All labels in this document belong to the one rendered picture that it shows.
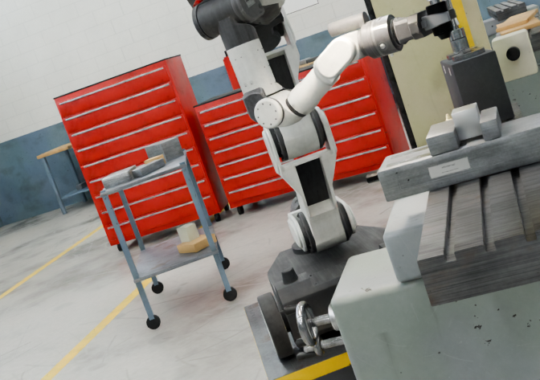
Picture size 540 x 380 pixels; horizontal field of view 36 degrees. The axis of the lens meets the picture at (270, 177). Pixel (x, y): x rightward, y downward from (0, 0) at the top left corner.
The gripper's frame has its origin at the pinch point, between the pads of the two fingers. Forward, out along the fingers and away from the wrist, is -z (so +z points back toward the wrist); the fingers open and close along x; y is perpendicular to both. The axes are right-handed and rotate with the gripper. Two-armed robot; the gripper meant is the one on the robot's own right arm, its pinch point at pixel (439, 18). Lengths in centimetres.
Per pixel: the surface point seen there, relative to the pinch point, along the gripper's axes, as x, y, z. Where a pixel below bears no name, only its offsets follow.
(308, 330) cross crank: -15, 64, 51
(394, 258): -23, 46, 18
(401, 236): -21.8, 42.0, 15.5
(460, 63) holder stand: 31.0, 14.4, 7.9
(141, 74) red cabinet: 373, -15, 374
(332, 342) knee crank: -1, 74, 54
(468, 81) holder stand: 31.3, 19.5, 7.3
